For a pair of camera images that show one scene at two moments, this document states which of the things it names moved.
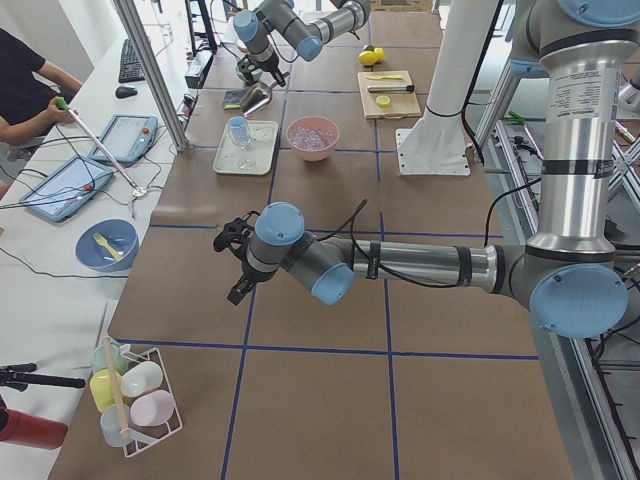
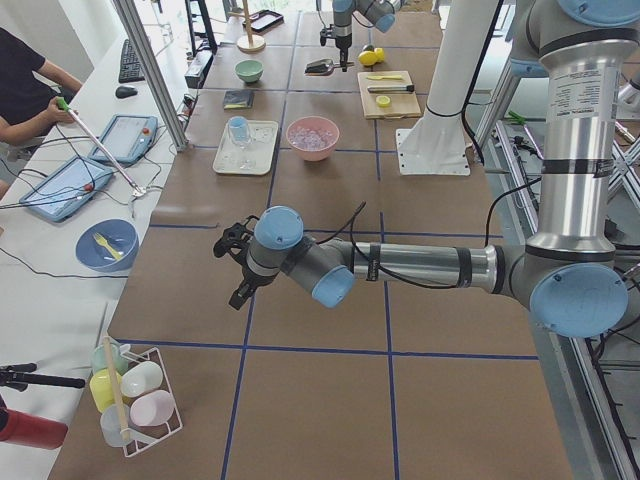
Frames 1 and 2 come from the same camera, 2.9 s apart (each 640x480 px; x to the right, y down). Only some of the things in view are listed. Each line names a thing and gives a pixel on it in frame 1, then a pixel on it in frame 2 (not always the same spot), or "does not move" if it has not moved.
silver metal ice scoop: [254, 97] -> [320, 67]
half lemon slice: [383, 101] does not move
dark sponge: [233, 98] does not move
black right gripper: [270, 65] -> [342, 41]
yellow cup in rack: [101, 389] does not move
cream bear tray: [255, 157] does not move
